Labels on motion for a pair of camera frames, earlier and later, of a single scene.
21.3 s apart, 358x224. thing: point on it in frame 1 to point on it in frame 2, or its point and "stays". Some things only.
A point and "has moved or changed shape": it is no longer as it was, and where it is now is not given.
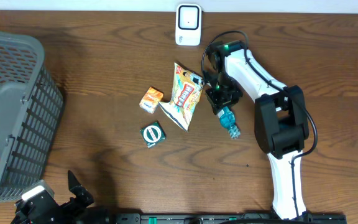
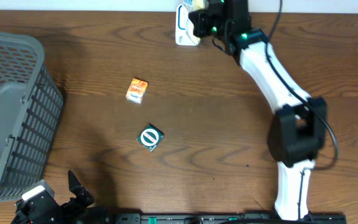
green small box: (152, 134) has moved or changed shape
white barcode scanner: (188, 25) stays
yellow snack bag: (187, 88) to (192, 5)
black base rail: (308, 218) stays
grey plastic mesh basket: (21, 106) stays
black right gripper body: (224, 93) to (212, 23)
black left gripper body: (69, 211) stays
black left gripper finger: (82, 195) stays
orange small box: (150, 100) to (137, 90)
